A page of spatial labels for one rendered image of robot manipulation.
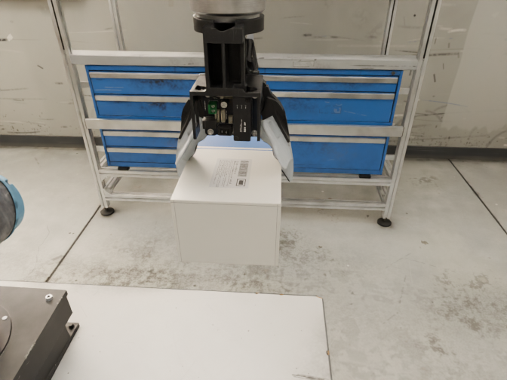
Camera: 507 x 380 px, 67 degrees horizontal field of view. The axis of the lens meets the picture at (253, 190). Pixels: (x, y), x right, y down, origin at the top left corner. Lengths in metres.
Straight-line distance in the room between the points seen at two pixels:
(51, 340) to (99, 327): 0.11
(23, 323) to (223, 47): 0.62
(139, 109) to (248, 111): 1.71
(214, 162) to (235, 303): 0.46
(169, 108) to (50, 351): 1.44
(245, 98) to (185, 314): 0.58
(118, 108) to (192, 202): 1.73
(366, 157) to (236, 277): 0.92
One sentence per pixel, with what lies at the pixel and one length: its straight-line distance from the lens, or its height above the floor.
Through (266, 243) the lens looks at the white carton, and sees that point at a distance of 0.44.
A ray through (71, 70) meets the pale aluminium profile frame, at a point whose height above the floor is 0.86.
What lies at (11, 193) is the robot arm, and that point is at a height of 1.00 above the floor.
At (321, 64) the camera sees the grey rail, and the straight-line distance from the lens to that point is 1.88.
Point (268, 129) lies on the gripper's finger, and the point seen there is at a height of 1.19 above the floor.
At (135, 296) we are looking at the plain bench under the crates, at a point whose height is 0.70.
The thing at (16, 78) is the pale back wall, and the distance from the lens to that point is 3.39.
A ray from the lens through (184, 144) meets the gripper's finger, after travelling 0.48.
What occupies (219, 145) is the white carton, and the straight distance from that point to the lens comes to 0.53.
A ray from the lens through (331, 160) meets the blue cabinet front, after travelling 2.09.
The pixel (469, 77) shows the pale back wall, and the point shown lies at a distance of 3.07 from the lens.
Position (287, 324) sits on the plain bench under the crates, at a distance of 0.85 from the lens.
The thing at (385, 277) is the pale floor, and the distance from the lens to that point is 2.02.
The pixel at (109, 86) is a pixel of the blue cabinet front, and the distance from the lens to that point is 2.09.
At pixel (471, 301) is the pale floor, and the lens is 2.07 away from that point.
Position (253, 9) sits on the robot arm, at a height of 1.32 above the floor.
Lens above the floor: 1.36
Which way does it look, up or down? 33 degrees down
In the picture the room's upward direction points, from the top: straight up
